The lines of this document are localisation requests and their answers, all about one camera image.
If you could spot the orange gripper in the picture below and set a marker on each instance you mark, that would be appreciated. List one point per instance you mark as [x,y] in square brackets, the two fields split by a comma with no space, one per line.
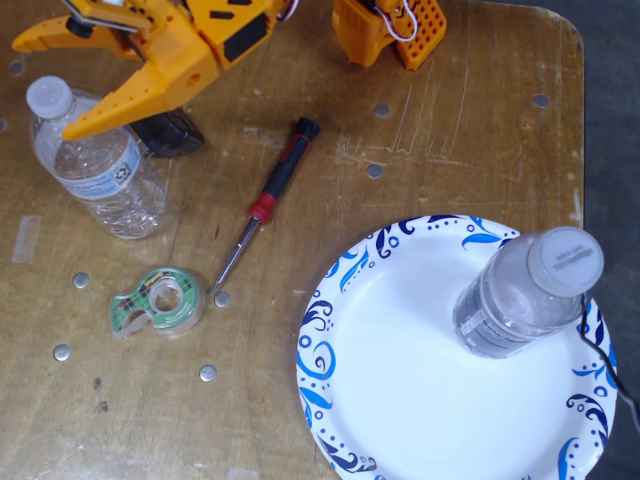
[172,67]

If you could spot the clear crinkled water bottle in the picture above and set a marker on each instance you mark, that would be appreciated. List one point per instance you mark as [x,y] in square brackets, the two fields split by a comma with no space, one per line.
[110,190]

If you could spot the vitaminwater bottle with dark label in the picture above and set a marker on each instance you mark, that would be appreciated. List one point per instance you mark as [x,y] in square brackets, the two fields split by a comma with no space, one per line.
[515,300]

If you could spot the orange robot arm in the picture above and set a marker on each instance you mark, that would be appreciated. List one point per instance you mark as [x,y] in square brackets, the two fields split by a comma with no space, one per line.
[365,30]

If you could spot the white paper plate blue swirls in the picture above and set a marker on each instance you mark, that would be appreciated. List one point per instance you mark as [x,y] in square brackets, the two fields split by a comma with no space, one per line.
[410,390]

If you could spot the round metal table insert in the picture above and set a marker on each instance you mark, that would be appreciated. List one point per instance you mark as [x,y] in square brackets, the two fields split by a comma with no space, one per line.
[16,67]
[62,352]
[382,110]
[208,373]
[374,171]
[222,299]
[80,280]
[541,101]

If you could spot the black power adapter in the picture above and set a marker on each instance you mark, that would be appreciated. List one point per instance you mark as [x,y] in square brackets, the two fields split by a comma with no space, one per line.
[170,137]

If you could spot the red and black screwdriver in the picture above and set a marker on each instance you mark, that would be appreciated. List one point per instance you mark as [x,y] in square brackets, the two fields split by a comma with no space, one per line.
[280,172]

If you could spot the green Scotch tape dispenser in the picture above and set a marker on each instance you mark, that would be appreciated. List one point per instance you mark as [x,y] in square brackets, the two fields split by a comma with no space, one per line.
[180,285]

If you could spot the gripper mounted camera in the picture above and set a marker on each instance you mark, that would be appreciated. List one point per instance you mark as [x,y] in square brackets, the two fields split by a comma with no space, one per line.
[80,27]

